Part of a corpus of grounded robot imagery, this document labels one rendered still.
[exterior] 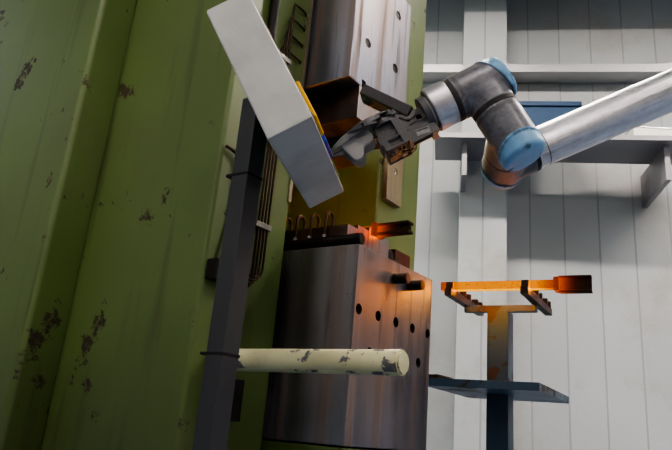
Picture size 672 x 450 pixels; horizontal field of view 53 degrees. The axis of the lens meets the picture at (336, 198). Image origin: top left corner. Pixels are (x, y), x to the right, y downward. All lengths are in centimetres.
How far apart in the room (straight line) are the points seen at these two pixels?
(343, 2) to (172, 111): 56
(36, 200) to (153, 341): 54
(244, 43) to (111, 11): 90
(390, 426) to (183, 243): 64
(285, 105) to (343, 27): 80
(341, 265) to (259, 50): 63
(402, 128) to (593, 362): 342
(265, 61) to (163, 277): 61
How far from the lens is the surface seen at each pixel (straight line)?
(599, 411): 454
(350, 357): 124
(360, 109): 178
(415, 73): 244
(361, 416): 156
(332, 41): 186
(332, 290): 158
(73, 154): 183
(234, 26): 119
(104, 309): 167
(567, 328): 457
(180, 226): 154
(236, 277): 117
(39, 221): 181
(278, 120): 107
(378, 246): 176
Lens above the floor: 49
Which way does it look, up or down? 19 degrees up
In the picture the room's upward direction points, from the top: 5 degrees clockwise
